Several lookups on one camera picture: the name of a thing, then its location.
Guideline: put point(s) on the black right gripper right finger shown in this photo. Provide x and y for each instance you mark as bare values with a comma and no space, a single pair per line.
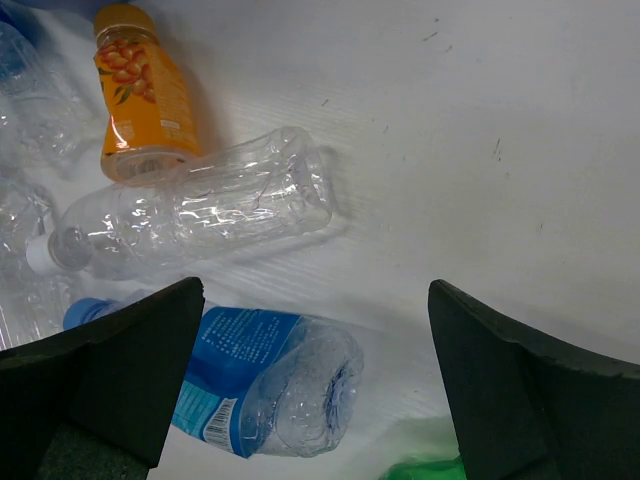
527,405

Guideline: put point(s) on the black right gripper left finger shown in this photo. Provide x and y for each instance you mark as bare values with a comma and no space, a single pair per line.
96,401

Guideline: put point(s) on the green soda bottle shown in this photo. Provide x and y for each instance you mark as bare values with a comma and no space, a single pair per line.
421,469

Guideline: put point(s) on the crushed clear plastic bottle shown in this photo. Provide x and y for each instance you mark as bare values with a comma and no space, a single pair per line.
32,306

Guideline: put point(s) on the blue label water bottle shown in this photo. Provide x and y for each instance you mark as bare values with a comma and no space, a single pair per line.
269,382

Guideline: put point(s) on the clear plastic bottle white cap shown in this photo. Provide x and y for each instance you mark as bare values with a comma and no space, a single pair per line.
274,186

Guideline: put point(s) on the orange juice bottle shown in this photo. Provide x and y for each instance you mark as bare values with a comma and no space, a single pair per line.
151,126

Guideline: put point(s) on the clear bottle blue label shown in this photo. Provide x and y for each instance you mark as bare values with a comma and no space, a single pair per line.
44,120

